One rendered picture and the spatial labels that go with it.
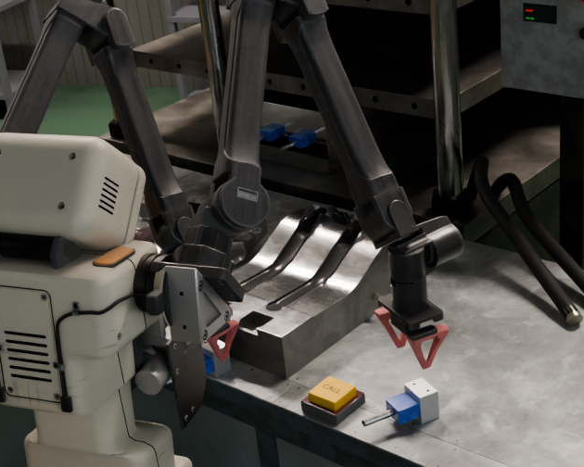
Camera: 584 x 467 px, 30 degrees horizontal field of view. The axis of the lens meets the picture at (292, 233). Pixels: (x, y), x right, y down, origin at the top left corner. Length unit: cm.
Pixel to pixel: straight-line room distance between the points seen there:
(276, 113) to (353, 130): 119
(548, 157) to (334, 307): 101
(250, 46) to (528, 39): 93
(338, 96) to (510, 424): 61
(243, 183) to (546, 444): 65
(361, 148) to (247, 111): 19
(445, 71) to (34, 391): 124
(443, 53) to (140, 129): 79
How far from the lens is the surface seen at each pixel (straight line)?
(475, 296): 221
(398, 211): 169
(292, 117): 286
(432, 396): 184
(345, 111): 172
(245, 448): 217
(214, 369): 202
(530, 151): 292
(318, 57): 174
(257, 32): 170
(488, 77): 271
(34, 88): 188
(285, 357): 198
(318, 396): 188
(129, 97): 195
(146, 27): 628
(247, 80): 166
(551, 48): 245
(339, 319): 207
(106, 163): 153
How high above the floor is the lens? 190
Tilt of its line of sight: 26 degrees down
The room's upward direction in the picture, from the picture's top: 7 degrees counter-clockwise
